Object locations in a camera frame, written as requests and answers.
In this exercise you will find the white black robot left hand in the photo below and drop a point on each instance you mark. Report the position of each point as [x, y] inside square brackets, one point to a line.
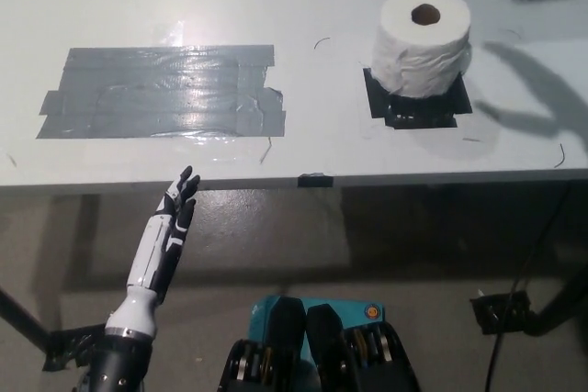
[154, 254]

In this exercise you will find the white toilet paper roll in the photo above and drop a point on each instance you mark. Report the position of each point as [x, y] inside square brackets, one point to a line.
[420, 48]

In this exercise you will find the black robot torso blocks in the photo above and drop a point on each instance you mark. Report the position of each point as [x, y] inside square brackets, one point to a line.
[321, 355]

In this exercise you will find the black tape square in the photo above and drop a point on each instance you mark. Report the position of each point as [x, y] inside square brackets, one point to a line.
[422, 112]

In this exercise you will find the small black tape strip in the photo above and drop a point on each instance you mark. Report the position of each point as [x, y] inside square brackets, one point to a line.
[315, 180]

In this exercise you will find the teal box on torso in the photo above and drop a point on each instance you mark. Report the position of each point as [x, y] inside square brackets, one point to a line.
[349, 311]

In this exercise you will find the grey duct tape patch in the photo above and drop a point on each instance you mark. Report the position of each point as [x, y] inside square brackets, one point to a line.
[161, 93]

